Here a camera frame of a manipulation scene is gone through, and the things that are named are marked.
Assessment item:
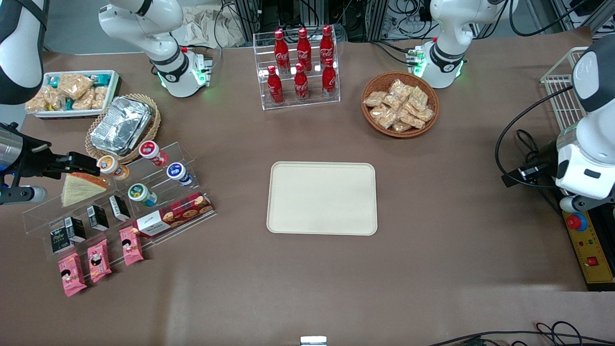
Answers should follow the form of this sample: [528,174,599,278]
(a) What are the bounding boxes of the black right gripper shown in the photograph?
[17,136,101,180]

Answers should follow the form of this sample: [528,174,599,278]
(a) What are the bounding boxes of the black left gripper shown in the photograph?
[501,141,560,189]

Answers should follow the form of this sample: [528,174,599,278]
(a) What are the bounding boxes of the triangular sandwich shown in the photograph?
[61,173,108,208]

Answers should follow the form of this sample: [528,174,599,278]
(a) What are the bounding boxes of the beige rectangular serving tray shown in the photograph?
[266,161,378,236]

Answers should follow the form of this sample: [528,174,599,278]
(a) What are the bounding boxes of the orange lid yogurt cup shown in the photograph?
[96,155,130,182]

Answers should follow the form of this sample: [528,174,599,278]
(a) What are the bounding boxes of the small black drink carton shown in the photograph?
[64,216,87,243]
[109,195,131,222]
[86,205,110,231]

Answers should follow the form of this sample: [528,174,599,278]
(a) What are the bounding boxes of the silver foil lidded container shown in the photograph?
[90,96,153,155]

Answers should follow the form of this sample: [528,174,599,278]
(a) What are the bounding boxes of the green lid yogurt cup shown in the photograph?
[127,183,158,208]

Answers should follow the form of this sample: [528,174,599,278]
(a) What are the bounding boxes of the clear-wrapped grain bar pack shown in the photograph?
[58,73,94,100]
[25,94,51,113]
[91,86,109,110]
[46,86,65,110]
[72,89,97,111]

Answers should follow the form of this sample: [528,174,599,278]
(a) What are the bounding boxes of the red lid yogurt cup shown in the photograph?
[138,140,169,167]

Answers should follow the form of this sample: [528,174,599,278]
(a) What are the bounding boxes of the black snack box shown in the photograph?
[50,228,75,254]

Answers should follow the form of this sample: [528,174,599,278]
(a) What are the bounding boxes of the oval light wicker basket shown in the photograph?
[85,94,161,165]

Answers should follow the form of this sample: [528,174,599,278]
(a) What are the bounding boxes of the white rectangular plastic bin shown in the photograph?
[26,70,121,119]

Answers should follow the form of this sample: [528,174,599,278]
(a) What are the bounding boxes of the blue lid yogurt cup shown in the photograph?
[166,162,194,187]

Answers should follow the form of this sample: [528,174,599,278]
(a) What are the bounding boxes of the pink cartoon snack packet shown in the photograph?
[119,226,144,267]
[87,239,112,283]
[58,253,88,297]

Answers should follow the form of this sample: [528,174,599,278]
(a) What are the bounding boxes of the red plaid cookie box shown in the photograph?
[132,191,214,239]

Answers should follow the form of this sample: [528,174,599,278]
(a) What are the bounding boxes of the yellow emergency stop box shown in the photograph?
[562,211,615,291]

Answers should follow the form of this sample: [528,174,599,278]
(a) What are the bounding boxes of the clear acrylic stepped shelf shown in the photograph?
[22,141,218,262]

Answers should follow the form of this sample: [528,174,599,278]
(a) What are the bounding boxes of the round brown wicker basket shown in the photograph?
[361,71,440,139]

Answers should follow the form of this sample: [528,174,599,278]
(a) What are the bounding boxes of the crumpled beige cloth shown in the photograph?
[173,5,246,49]

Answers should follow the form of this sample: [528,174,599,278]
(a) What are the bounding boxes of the red cola bottle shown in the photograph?
[296,27,313,73]
[274,29,290,74]
[267,65,284,105]
[319,25,335,68]
[294,62,309,101]
[321,58,337,99]

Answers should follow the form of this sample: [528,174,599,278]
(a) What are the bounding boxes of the clear acrylic bottle rack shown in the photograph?
[253,25,342,111]

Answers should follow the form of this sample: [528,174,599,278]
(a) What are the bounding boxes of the aluminium equipment rack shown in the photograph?
[235,0,385,41]

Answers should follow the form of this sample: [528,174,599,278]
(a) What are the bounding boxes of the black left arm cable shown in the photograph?
[495,86,575,189]

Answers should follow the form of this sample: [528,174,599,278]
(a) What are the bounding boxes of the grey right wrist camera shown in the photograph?
[0,186,47,206]

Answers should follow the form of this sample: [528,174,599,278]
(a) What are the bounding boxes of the white wire basket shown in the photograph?
[540,47,589,133]

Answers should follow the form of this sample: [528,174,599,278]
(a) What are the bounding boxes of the black floor cables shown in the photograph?
[428,321,615,346]

